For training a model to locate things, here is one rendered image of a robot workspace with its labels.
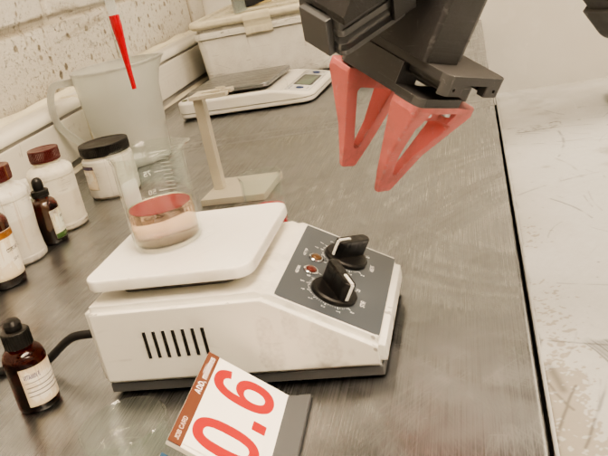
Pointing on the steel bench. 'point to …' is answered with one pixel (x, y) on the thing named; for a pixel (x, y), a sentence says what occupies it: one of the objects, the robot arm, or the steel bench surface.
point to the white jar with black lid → (99, 166)
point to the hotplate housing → (232, 329)
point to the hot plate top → (196, 252)
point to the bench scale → (260, 90)
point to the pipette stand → (231, 192)
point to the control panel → (372, 318)
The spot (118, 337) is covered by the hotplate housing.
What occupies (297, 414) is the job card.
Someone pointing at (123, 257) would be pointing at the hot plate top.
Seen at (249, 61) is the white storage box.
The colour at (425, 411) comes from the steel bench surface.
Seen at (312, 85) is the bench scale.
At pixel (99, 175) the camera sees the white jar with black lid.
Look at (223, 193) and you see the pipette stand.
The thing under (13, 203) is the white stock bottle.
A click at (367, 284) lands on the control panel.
